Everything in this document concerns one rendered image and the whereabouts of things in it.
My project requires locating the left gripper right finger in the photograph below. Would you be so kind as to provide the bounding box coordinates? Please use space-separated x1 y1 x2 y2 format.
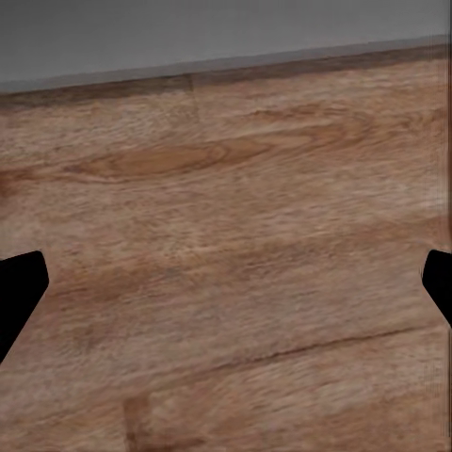
422 250 452 325

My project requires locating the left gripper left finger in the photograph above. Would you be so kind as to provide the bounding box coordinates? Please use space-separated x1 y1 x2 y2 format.
0 250 49 363

